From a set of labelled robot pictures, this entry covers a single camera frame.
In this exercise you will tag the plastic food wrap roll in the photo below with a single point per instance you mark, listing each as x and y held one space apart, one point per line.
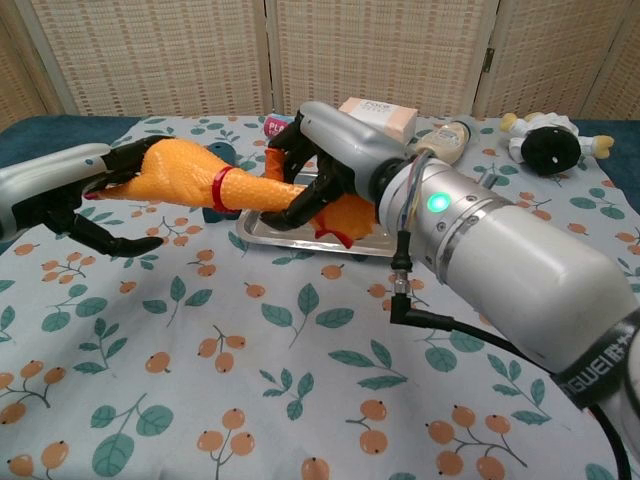
275 126

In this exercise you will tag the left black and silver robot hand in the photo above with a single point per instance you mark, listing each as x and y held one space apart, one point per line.
40 185

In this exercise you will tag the metal screen hinge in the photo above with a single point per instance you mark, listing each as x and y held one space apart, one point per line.
488 60

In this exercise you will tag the small cream bottle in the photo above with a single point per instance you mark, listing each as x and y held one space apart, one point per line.
450 140

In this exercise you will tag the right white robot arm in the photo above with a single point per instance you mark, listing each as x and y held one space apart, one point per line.
525 265

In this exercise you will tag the black and white plush toy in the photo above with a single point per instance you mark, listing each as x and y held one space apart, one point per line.
547 145

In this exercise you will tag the floral leaf print tablecloth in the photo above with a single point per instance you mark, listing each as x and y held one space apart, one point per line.
250 375

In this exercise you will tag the beige face soap box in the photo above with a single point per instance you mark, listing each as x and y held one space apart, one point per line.
387 117

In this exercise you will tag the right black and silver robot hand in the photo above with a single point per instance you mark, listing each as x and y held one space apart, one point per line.
345 145

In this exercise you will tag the dark teal table cover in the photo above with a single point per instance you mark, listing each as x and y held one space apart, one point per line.
45 127

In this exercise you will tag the yellow rubber chicken toy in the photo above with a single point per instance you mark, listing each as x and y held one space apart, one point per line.
190 175

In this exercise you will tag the stainless steel tray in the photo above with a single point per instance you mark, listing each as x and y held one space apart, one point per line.
280 235

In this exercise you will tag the woven folding screen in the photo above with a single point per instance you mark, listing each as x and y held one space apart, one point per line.
150 50

